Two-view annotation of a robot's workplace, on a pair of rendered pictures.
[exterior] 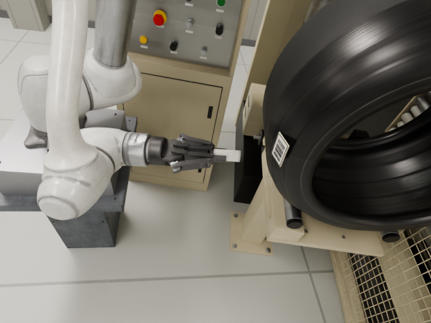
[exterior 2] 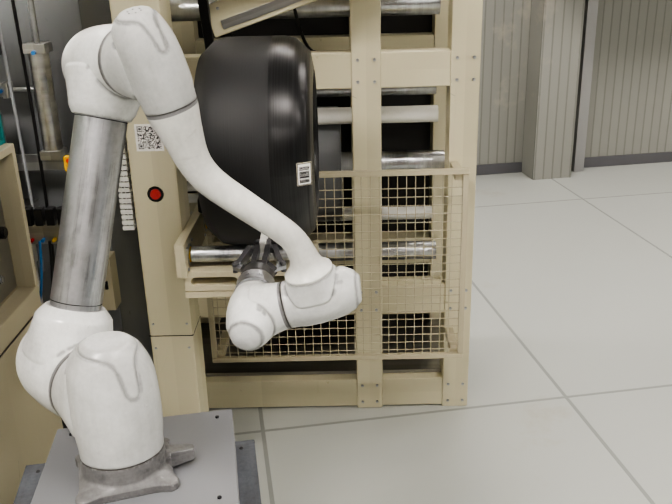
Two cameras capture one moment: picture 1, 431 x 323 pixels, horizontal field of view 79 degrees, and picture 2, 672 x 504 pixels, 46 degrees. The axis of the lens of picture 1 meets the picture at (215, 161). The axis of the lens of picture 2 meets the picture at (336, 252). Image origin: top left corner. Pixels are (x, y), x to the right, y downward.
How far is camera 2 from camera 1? 1.80 m
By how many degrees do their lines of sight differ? 70
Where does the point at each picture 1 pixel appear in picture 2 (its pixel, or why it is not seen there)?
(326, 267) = (254, 413)
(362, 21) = (267, 80)
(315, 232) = not seen: hidden behind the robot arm
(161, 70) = not seen: outside the picture
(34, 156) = (199, 473)
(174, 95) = (12, 385)
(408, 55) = (303, 79)
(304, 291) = (292, 437)
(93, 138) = (262, 289)
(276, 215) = not seen: hidden behind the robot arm
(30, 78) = (140, 351)
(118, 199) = (242, 445)
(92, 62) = (92, 315)
